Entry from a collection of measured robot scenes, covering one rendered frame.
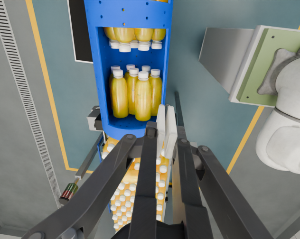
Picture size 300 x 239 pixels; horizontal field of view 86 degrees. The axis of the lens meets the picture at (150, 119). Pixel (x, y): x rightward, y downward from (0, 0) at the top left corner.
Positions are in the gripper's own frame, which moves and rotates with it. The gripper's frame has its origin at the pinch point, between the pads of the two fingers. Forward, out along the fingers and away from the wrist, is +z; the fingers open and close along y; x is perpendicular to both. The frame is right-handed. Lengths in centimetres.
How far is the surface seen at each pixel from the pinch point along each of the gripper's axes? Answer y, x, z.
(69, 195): -39, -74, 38
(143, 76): -7.0, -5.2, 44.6
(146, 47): -7.1, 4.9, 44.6
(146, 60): -8, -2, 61
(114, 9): -15.9, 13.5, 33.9
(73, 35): -84, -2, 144
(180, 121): 22, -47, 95
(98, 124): -30, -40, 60
